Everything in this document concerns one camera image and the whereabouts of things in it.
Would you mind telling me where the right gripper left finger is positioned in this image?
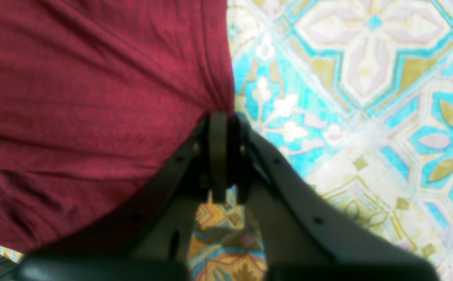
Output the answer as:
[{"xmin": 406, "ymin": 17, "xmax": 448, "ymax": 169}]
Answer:
[{"xmin": 16, "ymin": 112, "xmax": 229, "ymax": 281}]

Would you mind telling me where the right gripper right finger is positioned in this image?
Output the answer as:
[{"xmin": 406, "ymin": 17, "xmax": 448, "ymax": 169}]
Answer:
[{"xmin": 232, "ymin": 114, "xmax": 439, "ymax": 281}]

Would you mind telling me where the maroon t-shirt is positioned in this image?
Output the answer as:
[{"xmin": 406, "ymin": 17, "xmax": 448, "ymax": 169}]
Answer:
[{"xmin": 0, "ymin": 0, "xmax": 234, "ymax": 254}]

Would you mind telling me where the patterned tablecloth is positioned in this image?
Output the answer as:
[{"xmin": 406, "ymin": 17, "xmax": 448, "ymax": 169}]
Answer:
[{"xmin": 0, "ymin": 0, "xmax": 453, "ymax": 281}]

